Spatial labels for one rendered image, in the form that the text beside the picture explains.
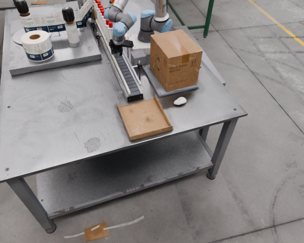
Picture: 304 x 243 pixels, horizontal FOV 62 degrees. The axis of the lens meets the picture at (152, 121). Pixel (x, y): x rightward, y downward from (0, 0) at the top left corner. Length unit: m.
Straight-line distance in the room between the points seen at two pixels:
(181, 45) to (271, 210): 1.51
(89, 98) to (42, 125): 0.35
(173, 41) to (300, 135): 1.80
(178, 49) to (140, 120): 0.51
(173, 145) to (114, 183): 0.61
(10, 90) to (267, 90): 2.73
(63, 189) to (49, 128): 0.62
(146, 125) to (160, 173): 0.62
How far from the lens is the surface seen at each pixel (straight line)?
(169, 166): 2.10
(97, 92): 1.79
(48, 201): 2.07
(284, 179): 2.60
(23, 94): 1.94
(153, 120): 1.57
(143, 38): 2.18
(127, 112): 1.62
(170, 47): 1.69
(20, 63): 2.16
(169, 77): 1.67
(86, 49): 2.17
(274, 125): 3.00
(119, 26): 1.65
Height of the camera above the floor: 1.98
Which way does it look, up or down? 47 degrees down
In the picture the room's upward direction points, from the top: 2 degrees clockwise
